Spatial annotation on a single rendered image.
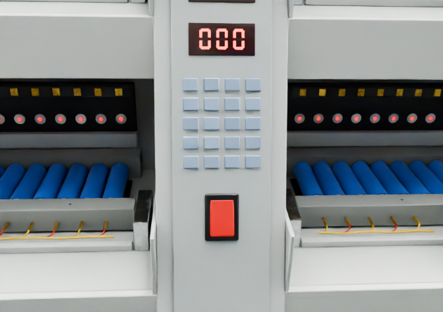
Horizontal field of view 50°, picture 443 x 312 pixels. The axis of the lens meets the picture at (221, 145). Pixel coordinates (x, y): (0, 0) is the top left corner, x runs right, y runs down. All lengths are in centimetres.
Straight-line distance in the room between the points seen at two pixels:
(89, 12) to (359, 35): 19
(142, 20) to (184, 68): 4
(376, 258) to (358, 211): 5
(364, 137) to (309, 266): 19
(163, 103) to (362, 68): 15
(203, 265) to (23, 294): 13
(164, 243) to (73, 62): 14
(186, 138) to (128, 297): 12
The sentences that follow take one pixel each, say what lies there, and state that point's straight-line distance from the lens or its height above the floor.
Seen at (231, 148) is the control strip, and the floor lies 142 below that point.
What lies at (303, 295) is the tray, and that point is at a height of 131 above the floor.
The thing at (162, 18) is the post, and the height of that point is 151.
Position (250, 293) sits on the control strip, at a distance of 36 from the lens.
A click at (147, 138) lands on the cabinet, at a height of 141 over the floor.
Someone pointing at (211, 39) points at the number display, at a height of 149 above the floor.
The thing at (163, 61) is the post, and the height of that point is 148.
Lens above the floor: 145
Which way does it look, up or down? 5 degrees down
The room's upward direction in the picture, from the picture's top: straight up
